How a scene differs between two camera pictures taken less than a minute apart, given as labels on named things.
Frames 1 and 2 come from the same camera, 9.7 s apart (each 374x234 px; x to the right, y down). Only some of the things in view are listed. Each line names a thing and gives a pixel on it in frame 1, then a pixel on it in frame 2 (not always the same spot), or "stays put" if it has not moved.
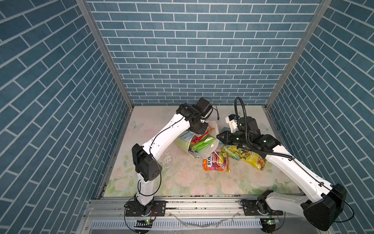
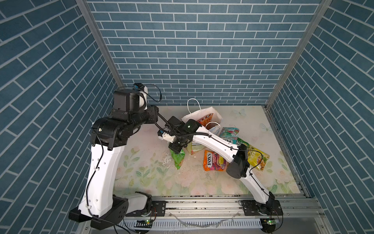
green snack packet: x=204 y=141 to x=178 y=158
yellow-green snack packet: x=254 y=158 stays put
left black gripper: x=202 y=130 to x=153 y=114
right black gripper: x=225 y=140 to x=172 y=146
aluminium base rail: x=108 y=216 stays put
